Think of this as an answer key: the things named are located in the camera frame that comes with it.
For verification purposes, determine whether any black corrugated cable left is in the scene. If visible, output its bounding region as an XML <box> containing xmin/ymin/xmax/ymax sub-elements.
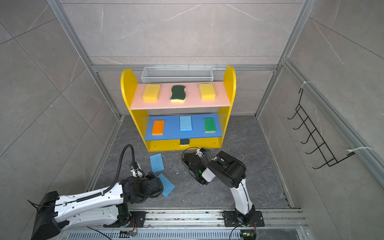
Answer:
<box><xmin>74</xmin><ymin>144</ymin><xmax>136</xmax><ymax>203</ymax></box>

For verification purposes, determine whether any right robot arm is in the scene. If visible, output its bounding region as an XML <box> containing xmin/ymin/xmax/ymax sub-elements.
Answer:
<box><xmin>182</xmin><ymin>148</ymin><xmax>256</xmax><ymax>223</ymax></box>

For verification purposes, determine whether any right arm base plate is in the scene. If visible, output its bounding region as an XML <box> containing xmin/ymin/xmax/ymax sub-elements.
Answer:
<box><xmin>222</xmin><ymin>211</ymin><xmax>265</xmax><ymax>228</ymax></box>

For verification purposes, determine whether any yellow shelf with coloured boards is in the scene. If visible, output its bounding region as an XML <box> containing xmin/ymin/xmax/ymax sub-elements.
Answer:
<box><xmin>121</xmin><ymin>66</ymin><xmax>237</xmax><ymax>152</ymax></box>

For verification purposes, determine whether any dark green sponge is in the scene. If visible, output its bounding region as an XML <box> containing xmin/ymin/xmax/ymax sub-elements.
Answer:
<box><xmin>170</xmin><ymin>85</ymin><xmax>186</xmax><ymax>103</ymax></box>
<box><xmin>180</xmin><ymin>139</ymin><xmax>190</xmax><ymax>146</ymax></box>

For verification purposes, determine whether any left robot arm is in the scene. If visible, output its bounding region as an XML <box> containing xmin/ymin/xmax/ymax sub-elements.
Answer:
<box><xmin>31</xmin><ymin>175</ymin><xmax>164</xmax><ymax>240</ymax></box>

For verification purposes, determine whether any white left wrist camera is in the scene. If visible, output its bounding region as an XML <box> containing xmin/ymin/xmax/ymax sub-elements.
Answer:
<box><xmin>130</xmin><ymin>163</ymin><xmax>145</xmax><ymax>178</ymax></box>

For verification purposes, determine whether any yellow sponge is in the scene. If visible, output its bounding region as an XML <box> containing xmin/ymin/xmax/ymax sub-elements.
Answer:
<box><xmin>199</xmin><ymin>84</ymin><xmax>216</xmax><ymax>101</ymax></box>
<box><xmin>143</xmin><ymin>84</ymin><xmax>161</xmax><ymax>103</ymax></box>

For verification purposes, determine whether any black wire hook rack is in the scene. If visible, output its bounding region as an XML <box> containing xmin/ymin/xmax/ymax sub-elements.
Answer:
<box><xmin>287</xmin><ymin>89</ymin><xmax>355</xmax><ymax>170</ymax></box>

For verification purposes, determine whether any blue sponge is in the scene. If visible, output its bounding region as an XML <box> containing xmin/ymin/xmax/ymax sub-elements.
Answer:
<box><xmin>180</xmin><ymin>116</ymin><xmax>193</xmax><ymax>132</ymax></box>
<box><xmin>150</xmin><ymin>153</ymin><xmax>165</xmax><ymax>174</ymax></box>
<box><xmin>158</xmin><ymin>174</ymin><xmax>175</xmax><ymax>197</ymax></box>

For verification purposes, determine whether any orange sponge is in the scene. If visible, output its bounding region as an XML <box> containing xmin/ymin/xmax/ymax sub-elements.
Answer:
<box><xmin>152</xmin><ymin>120</ymin><xmax>165</xmax><ymax>136</ymax></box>

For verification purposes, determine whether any white wire mesh basket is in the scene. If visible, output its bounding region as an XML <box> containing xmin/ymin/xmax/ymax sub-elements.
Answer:
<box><xmin>141</xmin><ymin>67</ymin><xmax>214</xmax><ymax>84</ymax></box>

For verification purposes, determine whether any aluminium mounting rail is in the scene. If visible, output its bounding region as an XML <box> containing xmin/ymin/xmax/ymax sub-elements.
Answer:
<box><xmin>58</xmin><ymin>209</ymin><xmax>313</xmax><ymax>240</ymax></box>

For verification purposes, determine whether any bright green sponge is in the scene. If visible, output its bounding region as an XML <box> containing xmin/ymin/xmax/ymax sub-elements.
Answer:
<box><xmin>204</xmin><ymin>118</ymin><xmax>216</xmax><ymax>133</ymax></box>

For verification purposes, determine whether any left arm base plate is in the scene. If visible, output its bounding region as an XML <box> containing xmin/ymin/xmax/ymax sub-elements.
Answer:
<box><xmin>119</xmin><ymin>211</ymin><xmax>147</xmax><ymax>229</ymax></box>

